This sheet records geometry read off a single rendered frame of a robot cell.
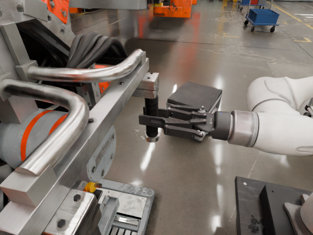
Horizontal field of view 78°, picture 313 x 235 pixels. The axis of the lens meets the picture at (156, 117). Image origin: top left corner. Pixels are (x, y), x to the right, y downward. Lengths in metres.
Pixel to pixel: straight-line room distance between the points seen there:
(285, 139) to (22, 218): 0.49
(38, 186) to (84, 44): 0.31
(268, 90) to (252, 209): 0.60
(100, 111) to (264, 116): 0.38
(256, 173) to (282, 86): 1.06
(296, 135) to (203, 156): 1.12
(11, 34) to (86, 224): 0.32
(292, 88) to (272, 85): 0.05
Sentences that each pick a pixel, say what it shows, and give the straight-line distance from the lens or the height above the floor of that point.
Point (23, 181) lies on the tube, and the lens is 0.21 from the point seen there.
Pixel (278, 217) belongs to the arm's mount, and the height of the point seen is 0.39.
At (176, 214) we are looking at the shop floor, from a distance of 1.29.
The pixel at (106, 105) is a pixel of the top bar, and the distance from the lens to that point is 0.32.
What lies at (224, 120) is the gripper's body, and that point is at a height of 0.86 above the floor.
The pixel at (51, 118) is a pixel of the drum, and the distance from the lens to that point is 0.43.
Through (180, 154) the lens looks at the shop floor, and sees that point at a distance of 1.57.
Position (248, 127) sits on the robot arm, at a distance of 0.50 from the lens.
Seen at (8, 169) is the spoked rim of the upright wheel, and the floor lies 0.76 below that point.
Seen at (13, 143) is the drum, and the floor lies 0.89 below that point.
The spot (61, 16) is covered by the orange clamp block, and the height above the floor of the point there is 1.07.
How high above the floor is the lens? 1.15
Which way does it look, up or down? 37 degrees down
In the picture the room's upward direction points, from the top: straight up
